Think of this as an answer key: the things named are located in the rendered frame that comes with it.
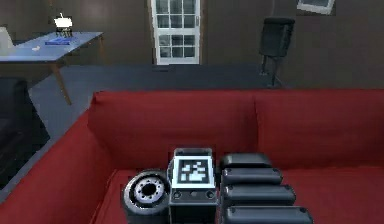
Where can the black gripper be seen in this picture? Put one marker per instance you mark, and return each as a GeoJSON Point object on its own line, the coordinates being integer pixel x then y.
{"type": "Point", "coordinates": [146, 195]}

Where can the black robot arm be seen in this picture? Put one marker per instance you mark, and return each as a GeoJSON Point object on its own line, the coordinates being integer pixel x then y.
{"type": "Point", "coordinates": [246, 190]}

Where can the black armchair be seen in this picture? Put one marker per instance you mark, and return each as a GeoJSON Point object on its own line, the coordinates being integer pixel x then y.
{"type": "Point", "coordinates": [15, 130]}

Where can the red sofa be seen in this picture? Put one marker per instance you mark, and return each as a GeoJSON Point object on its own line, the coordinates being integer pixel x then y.
{"type": "Point", "coordinates": [300, 133]}

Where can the white glazed door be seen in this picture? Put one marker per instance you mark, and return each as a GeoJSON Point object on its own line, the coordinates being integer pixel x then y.
{"type": "Point", "coordinates": [176, 31]}

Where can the blue book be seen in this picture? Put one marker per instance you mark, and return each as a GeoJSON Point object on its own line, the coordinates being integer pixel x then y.
{"type": "Point", "coordinates": [60, 41]}

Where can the grey table with wooden legs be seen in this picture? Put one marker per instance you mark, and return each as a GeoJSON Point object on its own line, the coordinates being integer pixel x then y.
{"type": "Point", "coordinates": [40, 50]}

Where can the small white object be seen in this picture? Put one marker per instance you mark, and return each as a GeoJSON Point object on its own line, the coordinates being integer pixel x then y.
{"type": "Point", "coordinates": [35, 48]}

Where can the white table lamp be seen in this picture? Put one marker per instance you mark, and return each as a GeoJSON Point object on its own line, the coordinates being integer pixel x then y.
{"type": "Point", "coordinates": [63, 22]}

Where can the black floor speaker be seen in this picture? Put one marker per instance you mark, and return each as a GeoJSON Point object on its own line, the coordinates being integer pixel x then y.
{"type": "Point", "coordinates": [276, 38]}

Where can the white chair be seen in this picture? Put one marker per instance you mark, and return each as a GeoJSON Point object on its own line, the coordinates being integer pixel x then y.
{"type": "Point", "coordinates": [5, 37]}

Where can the white framed picture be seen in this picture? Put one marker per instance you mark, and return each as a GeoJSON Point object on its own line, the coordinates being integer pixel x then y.
{"type": "Point", "coordinates": [315, 5]}

